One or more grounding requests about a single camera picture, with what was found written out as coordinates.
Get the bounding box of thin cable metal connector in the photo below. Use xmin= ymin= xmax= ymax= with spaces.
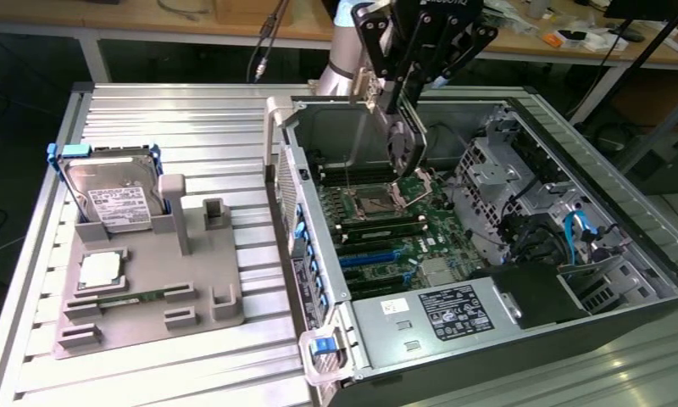
xmin=246 ymin=0 xmax=290 ymax=82

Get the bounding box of silver CPU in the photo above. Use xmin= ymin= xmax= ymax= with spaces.
xmin=77 ymin=253 xmax=123 ymax=289

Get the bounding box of black equipment box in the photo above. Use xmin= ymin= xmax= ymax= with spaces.
xmin=626 ymin=135 xmax=678 ymax=196

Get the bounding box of blue SATA wire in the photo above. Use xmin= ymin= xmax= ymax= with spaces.
xmin=562 ymin=209 xmax=598 ymax=266

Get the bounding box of silver chipset heatsink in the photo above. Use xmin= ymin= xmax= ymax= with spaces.
xmin=421 ymin=260 xmax=467 ymax=285

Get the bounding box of wooden desk white frame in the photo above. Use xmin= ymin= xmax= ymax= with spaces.
xmin=0 ymin=0 xmax=678 ymax=124

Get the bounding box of black power cable bundle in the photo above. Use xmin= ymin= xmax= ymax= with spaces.
xmin=499 ymin=167 xmax=570 ymax=266

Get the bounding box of black RAM slot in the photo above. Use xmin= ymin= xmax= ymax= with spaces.
xmin=317 ymin=167 xmax=397 ymax=177
xmin=338 ymin=221 xmax=429 ymax=237
xmin=318 ymin=172 xmax=398 ymax=182
xmin=333 ymin=213 xmax=425 ymax=228
xmin=335 ymin=217 xmax=427 ymax=233
xmin=321 ymin=177 xmax=399 ymax=187
xmin=315 ymin=162 xmax=395 ymax=172

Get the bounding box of hard disk blue carrier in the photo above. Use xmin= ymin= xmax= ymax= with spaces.
xmin=45 ymin=142 xmax=167 ymax=232

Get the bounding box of grey power supply unit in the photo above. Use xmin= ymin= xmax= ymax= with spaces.
xmin=346 ymin=279 xmax=521 ymax=370

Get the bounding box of perforated metal bracket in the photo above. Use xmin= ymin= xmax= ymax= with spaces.
xmin=558 ymin=254 xmax=654 ymax=315

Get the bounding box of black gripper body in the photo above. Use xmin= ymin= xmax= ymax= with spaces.
xmin=391 ymin=0 xmax=485 ymax=18

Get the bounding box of CPU socket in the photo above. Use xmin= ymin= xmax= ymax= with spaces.
xmin=353 ymin=188 xmax=399 ymax=220

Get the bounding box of black short expansion slot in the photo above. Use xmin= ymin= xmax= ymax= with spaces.
xmin=346 ymin=273 xmax=411 ymax=298

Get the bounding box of green RAM stick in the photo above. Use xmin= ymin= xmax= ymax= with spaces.
xmin=98 ymin=289 xmax=170 ymax=307

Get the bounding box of open black PC case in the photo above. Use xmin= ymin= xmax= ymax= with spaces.
xmin=263 ymin=95 xmax=678 ymax=407

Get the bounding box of white black device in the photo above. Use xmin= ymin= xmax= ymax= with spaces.
xmin=558 ymin=28 xmax=626 ymax=53

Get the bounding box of brown wooden box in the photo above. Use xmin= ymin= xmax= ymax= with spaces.
xmin=213 ymin=0 xmax=293 ymax=26

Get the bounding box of black monitor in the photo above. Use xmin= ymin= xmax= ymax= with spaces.
xmin=602 ymin=0 xmax=678 ymax=21

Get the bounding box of metal socket cover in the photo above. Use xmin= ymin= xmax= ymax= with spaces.
xmin=391 ymin=169 xmax=434 ymax=200

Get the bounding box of black long expansion slot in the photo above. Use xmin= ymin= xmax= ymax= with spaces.
xmin=337 ymin=241 xmax=399 ymax=258

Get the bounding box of grey metal strut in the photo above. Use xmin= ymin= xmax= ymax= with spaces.
xmin=621 ymin=82 xmax=678 ymax=179

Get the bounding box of grey parts rack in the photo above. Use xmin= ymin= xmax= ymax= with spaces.
xmin=51 ymin=172 xmax=247 ymax=361

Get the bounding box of grey coiled cable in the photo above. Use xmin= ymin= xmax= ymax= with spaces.
xmin=157 ymin=0 xmax=211 ymax=21

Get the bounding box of installed RAM stick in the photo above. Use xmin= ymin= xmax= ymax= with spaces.
xmin=341 ymin=223 xmax=429 ymax=245

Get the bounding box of metal drive cage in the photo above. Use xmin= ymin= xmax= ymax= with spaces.
xmin=450 ymin=108 xmax=547 ymax=262

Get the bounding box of black slanted pole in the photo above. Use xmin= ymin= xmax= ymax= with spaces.
xmin=567 ymin=0 xmax=678 ymax=125

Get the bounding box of green motherboard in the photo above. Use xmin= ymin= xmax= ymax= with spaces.
xmin=313 ymin=159 xmax=487 ymax=300

